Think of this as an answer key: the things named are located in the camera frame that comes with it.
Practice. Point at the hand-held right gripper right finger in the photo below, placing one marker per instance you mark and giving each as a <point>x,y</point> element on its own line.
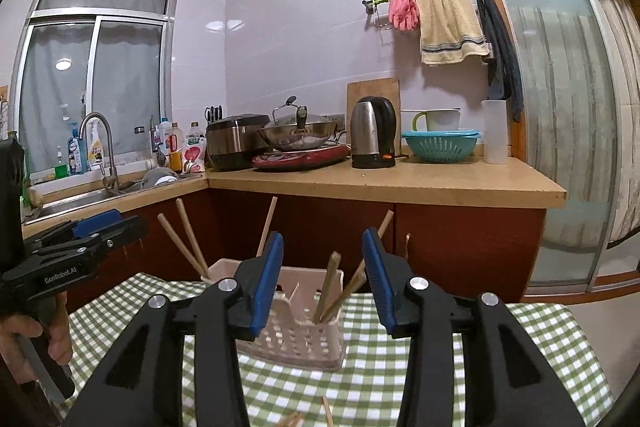
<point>382,287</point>

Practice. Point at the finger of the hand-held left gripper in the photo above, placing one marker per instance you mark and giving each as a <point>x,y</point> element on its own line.
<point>117,234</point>
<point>97,222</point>

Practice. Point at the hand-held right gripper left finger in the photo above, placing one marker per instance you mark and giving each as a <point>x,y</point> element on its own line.
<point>265,287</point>

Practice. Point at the pink perforated utensil holder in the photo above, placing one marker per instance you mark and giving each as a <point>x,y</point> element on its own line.
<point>295,332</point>

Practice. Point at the bunch of wooden chopsticks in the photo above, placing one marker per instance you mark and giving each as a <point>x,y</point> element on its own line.
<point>327,289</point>

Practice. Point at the wooden chopstick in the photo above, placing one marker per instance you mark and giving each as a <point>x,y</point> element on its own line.
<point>292,421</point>
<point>327,412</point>

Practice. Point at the person's left hand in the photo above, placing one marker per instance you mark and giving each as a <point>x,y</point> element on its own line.
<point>60,332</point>

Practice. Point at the stainless steel sink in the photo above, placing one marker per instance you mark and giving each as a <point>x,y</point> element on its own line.
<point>80,199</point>

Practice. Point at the green sponge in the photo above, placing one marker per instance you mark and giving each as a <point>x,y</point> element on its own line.
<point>61,171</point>

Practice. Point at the blue detergent bottle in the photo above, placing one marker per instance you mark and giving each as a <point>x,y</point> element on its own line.
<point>75,154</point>

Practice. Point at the white spray bottle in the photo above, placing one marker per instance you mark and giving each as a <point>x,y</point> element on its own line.
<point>95,149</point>

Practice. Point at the tall curved steel faucet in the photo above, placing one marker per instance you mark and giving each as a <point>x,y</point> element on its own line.
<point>107,147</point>

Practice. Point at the kitchen counter with red cabinets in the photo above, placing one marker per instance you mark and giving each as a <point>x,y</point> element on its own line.
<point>450,232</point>

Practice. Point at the green checked tablecloth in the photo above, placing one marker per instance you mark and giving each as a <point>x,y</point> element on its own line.
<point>365,387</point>

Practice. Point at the cooking oil bottle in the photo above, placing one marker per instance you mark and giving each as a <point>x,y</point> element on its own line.
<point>176,149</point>

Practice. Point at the white plastic bottle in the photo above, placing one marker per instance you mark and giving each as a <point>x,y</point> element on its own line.
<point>165,137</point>

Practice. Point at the pink and white packet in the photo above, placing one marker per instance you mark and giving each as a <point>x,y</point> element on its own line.
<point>195,157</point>

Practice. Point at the sliding glass window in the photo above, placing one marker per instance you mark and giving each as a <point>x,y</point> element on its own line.
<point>55,107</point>

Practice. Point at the clear bottle with green label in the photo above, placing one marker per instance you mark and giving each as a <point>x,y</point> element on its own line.
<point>194,132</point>

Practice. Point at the red induction cooker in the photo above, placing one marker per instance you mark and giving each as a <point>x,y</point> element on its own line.
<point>300,159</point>

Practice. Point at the dark rice cooker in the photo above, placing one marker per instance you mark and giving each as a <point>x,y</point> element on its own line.
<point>232,142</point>

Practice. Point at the teal plastic colander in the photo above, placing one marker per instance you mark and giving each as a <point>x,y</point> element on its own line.
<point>440,147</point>

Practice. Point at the knife block with scissors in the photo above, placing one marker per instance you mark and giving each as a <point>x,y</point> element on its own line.
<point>214,114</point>

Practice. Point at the steel electric kettle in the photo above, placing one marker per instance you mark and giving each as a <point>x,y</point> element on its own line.
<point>370,132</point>

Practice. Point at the steel wok with lid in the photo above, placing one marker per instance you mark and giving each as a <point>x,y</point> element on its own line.
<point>297,132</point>

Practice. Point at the white translucent container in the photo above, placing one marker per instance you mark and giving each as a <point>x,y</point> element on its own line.
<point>494,132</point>

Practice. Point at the wooden cutting board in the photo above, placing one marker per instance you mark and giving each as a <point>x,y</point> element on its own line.
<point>372,88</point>

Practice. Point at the wooden framed glass door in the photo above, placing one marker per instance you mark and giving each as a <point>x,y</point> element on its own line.
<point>550,107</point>

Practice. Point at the dark hanging cloth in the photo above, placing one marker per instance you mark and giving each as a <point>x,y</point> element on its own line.
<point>502,52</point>

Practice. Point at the beige towel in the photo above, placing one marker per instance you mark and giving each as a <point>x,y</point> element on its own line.
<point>450,27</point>

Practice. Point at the pink rubber gloves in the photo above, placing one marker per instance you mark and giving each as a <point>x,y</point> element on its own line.
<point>404,12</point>

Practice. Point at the metal towel rack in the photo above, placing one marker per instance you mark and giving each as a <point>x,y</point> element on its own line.
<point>377,2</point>

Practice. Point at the striped curtain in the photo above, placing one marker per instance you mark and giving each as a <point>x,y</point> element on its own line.
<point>615,107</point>

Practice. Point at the wall power outlet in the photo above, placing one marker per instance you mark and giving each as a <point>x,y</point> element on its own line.
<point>336,122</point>

